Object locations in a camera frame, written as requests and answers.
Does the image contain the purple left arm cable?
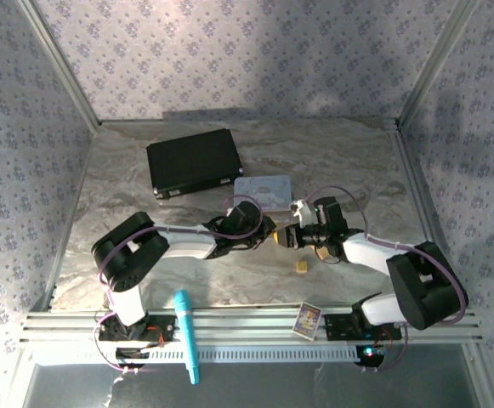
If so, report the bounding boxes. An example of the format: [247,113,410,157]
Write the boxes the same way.
[94,194,265,375]

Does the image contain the pale blue cartoon card tin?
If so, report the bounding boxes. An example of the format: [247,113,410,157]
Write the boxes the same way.
[232,174,293,213]

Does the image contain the white slotted cable duct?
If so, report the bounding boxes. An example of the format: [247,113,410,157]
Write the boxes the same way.
[78,346,386,366]

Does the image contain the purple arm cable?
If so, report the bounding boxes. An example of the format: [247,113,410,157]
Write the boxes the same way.
[304,185,469,375]
[94,194,265,375]

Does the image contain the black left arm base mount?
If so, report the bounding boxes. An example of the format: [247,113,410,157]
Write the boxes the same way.
[96,313,179,343]

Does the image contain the aluminium corner frame post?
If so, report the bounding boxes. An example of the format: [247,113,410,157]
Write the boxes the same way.
[18,0,103,128]
[395,0,484,128]

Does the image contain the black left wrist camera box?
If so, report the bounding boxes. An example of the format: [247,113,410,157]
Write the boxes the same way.
[226,201,264,235]

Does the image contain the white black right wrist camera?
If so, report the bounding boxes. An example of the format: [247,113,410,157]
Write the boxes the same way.
[289,195,346,229]

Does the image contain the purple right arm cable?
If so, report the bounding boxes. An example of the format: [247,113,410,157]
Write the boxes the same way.
[304,185,469,375]

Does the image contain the aluminium front frame rails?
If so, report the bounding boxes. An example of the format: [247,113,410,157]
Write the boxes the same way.
[18,302,485,343]

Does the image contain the aluminium side frame rail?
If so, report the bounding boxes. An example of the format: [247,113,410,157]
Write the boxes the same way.
[387,127,440,241]

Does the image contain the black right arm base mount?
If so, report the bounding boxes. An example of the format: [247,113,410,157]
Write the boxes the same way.
[323,311,403,342]

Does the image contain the teal marker pen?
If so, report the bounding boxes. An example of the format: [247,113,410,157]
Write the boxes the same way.
[173,289,202,386]

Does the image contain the black ribbed carrying case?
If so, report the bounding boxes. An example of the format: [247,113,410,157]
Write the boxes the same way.
[145,128,246,201]

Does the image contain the small picture card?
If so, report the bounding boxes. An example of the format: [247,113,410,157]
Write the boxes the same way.
[292,302,323,341]

